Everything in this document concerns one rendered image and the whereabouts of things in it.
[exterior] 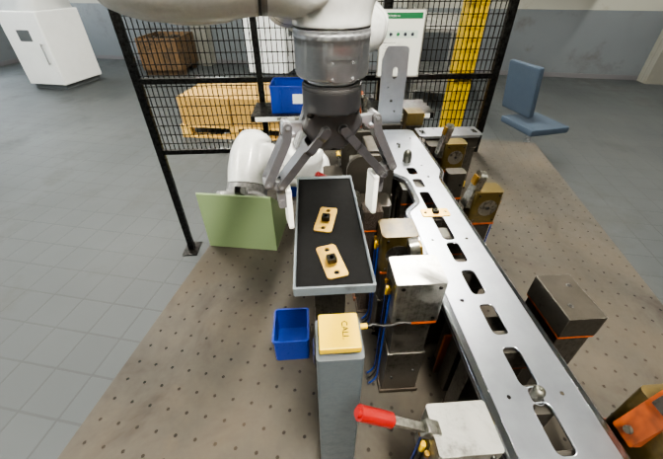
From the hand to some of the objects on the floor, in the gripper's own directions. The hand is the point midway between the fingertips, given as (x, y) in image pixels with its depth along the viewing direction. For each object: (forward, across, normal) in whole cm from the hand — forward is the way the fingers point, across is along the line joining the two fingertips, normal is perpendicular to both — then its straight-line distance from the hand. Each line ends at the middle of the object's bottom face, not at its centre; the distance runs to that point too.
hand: (331, 210), depth 53 cm
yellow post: (+128, +113, +121) cm, 209 cm away
